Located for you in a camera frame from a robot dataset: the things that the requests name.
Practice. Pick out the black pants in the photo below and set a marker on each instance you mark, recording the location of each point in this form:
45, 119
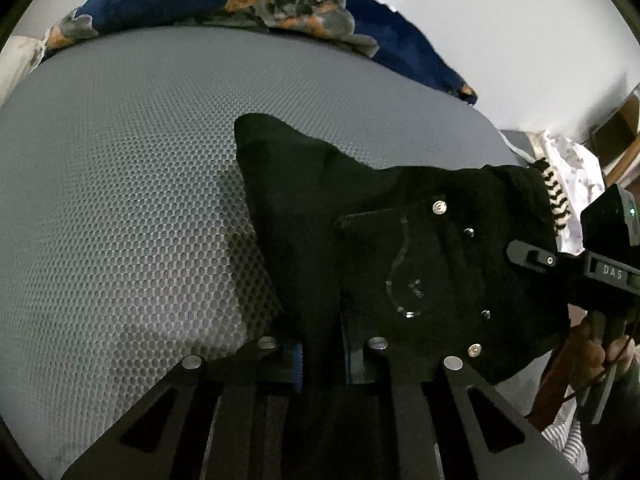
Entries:
350, 210

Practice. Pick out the blue floral blanket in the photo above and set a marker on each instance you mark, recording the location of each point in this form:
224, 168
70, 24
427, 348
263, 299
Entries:
165, 5

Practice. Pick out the plain white cloth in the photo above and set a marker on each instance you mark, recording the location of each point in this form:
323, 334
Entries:
17, 70

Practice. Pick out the white patterned cloth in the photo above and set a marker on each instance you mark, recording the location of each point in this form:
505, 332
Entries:
575, 165

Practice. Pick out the brown wooden side panel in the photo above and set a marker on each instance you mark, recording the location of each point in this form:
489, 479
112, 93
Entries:
550, 390

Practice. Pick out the brown wooden cabinet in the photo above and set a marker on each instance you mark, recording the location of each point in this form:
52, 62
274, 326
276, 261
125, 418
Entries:
620, 135

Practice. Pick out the grey mesh mattress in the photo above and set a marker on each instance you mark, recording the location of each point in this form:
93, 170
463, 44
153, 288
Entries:
125, 185

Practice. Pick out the person's right forearm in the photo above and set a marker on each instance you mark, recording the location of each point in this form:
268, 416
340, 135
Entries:
620, 420

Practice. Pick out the person's right hand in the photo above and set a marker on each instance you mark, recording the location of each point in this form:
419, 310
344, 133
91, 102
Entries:
585, 350

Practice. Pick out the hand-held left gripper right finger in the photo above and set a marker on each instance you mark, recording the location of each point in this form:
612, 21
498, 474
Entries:
357, 365

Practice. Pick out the black white striped knit cloth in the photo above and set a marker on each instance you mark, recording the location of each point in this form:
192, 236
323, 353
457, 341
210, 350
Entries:
557, 200

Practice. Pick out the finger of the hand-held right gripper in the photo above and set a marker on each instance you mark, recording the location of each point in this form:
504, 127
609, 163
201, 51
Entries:
535, 255

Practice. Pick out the grey white striped cloth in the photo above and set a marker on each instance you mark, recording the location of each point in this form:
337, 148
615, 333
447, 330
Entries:
565, 435

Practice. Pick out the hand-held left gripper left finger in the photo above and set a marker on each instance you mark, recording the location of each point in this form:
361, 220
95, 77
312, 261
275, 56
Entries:
298, 365

